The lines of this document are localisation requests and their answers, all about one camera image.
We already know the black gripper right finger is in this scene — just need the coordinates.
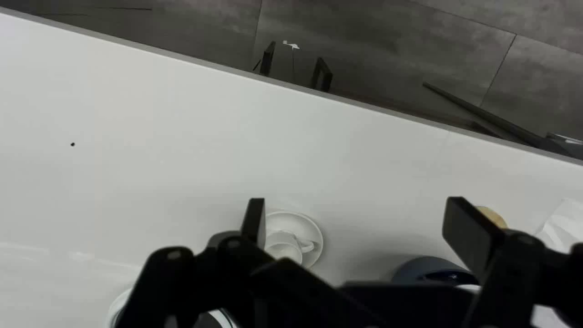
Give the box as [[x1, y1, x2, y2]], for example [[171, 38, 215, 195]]
[[441, 195, 583, 328]]

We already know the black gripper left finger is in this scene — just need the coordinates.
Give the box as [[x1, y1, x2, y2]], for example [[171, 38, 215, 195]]
[[115, 197, 343, 328]]

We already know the dark blue bowl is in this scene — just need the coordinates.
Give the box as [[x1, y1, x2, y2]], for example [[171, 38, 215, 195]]
[[390, 255, 481, 288]]

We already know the white coffee cup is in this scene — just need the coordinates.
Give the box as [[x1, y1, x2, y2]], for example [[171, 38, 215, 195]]
[[264, 228, 319, 266]]

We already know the black tripod leg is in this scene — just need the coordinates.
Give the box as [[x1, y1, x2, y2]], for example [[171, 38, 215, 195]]
[[423, 80, 583, 157]]

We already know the black metal frame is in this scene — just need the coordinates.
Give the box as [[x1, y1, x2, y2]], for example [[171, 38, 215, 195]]
[[251, 40, 335, 95]]

